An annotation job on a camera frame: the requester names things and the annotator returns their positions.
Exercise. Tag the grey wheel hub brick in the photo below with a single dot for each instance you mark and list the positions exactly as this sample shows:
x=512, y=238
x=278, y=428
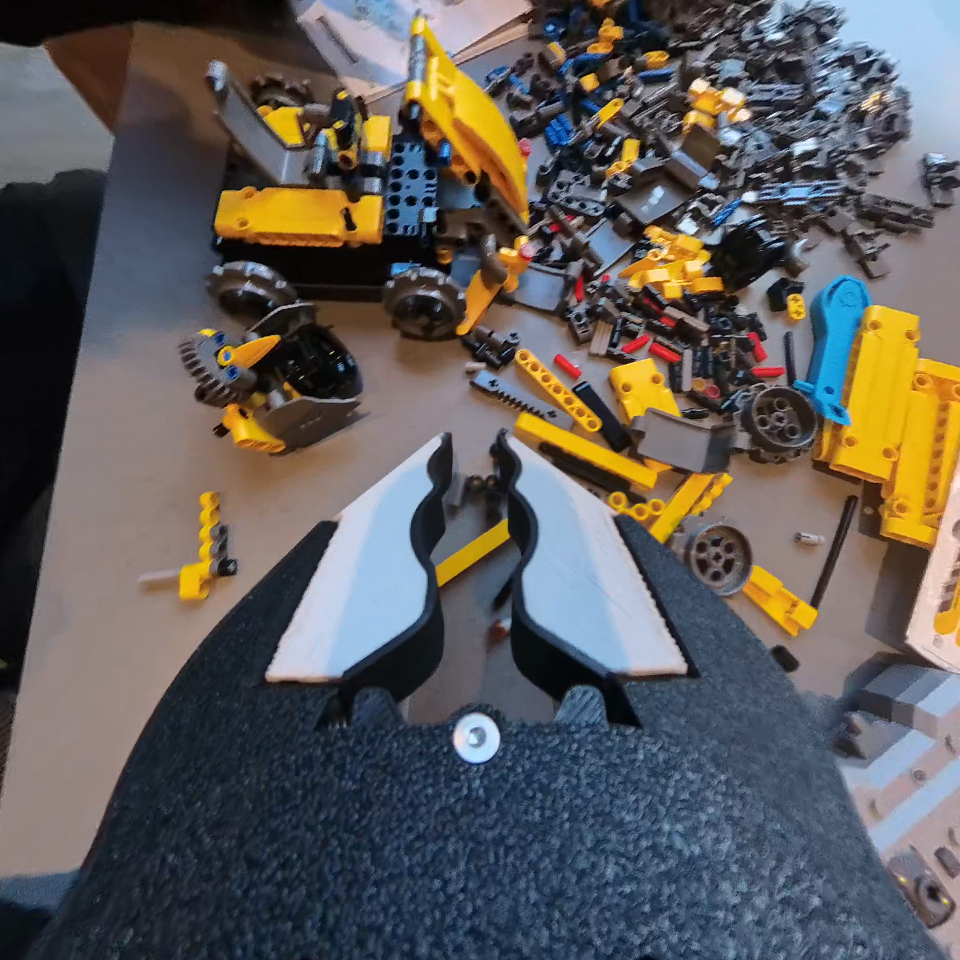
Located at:
x=780, y=420

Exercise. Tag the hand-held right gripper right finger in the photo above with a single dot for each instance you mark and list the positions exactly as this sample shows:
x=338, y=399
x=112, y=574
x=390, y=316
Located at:
x=592, y=592

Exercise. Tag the black rubber tyre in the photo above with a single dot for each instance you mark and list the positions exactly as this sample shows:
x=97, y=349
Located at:
x=746, y=255

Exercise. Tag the pile of dark grey bricks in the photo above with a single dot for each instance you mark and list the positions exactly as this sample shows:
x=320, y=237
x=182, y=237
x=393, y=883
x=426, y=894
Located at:
x=787, y=97

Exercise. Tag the long black axle rod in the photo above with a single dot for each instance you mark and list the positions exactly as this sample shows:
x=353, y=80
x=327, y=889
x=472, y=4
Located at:
x=832, y=551

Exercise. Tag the grey brick battery hub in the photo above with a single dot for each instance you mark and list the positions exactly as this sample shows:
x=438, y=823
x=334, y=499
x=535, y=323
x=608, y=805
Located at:
x=900, y=690

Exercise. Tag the yellow gear brick subassembly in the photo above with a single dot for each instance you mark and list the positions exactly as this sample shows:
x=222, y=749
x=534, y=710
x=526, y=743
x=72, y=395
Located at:
x=315, y=416

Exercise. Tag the grey round turntable brick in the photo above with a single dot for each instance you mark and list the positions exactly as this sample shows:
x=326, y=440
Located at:
x=720, y=559

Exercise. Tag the small orange grey stud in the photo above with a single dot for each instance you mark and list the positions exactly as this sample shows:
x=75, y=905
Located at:
x=499, y=631

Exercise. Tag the grey curved panel brick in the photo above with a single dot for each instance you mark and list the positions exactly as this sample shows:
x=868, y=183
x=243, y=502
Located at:
x=682, y=442

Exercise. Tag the blue brick separator tool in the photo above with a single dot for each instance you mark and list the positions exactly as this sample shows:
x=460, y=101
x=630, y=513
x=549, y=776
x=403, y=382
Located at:
x=832, y=337

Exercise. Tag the grey toothed rack brick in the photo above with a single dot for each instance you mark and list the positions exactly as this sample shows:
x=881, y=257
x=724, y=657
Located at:
x=510, y=396

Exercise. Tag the small yellow grey axle assembly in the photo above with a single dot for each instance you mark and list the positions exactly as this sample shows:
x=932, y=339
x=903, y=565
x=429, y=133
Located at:
x=196, y=581

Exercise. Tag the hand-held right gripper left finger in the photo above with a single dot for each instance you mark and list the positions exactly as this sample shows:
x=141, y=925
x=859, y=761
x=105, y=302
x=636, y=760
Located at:
x=360, y=592

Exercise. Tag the small black connector brick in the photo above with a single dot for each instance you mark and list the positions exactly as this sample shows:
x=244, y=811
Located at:
x=480, y=487

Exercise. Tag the small grey pin brick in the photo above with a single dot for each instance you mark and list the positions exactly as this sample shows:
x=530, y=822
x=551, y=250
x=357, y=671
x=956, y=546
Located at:
x=810, y=538

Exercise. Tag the sticker sheet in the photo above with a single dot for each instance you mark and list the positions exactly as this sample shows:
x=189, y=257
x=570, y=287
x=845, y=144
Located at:
x=937, y=600

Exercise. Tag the person's left forearm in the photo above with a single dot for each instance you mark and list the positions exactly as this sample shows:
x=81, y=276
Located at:
x=112, y=11

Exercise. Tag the instruction booklet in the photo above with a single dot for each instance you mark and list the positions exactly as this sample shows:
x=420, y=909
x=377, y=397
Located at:
x=375, y=45

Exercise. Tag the yellow black brick vehicle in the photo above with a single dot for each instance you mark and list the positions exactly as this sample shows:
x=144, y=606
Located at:
x=292, y=214

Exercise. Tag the grey desk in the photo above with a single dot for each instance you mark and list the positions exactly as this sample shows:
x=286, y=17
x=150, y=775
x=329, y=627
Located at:
x=112, y=675

